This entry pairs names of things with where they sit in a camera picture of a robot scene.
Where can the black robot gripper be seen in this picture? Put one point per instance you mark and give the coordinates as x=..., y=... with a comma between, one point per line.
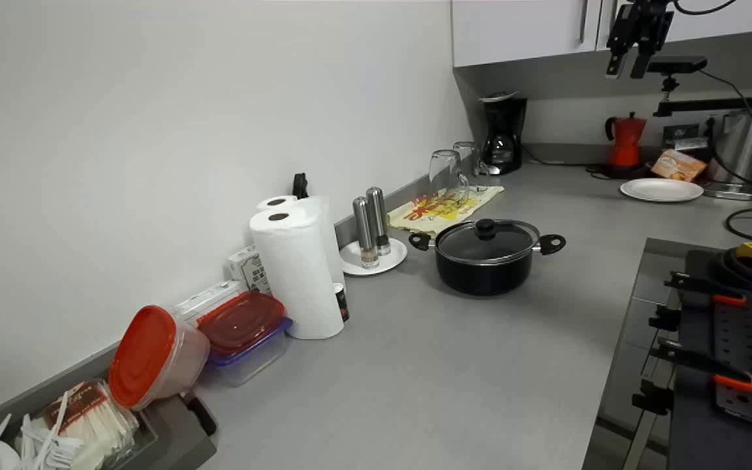
x=643, y=21

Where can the clear drinking glass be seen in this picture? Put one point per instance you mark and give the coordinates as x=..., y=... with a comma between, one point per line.
x=472, y=157
x=446, y=169

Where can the black camera on mount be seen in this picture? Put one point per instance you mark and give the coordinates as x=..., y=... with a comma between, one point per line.
x=677, y=67

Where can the red moka pot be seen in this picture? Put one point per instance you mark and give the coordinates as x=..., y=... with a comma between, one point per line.
x=627, y=139

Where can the grey tray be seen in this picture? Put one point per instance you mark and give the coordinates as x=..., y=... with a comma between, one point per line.
x=170, y=435

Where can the white power strip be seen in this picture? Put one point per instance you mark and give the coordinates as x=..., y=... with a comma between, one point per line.
x=208, y=301

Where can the orange packet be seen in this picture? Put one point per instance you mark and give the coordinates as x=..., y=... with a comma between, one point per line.
x=679, y=166

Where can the steel grinder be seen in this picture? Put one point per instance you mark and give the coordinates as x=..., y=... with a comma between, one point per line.
x=380, y=217
x=365, y=227

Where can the white paper towel roll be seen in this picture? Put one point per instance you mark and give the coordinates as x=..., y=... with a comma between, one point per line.
x=325, y=213
x=298, y=278

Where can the white wall outlet box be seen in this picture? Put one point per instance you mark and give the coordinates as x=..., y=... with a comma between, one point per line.
x=246, y=268

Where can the rectangular container red lid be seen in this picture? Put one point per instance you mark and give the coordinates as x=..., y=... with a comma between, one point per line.
x=241, y=327

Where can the black cooking pot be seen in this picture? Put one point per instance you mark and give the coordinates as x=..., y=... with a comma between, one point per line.
x=485, y=278

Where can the steel kettle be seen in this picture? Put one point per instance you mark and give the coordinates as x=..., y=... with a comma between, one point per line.
x=742, y=148

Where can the black bottle top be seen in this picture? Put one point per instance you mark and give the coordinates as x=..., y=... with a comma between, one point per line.
x=302, y=186

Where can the packed white plastic cutlery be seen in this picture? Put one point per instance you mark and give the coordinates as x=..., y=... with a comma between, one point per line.
x=89, y=431

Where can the wall socket panel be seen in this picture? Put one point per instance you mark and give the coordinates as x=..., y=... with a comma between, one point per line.
x=682, y=136

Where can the round container red lid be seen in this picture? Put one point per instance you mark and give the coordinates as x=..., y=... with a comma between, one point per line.
x=145, y=357

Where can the black coffee maker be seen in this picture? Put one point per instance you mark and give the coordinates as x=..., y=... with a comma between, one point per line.
x=506, y=131

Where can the white wall cabinet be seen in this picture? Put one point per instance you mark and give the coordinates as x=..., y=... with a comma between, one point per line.
x=516, y=30

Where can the white plate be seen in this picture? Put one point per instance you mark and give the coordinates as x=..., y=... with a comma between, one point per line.
x=661, y=191

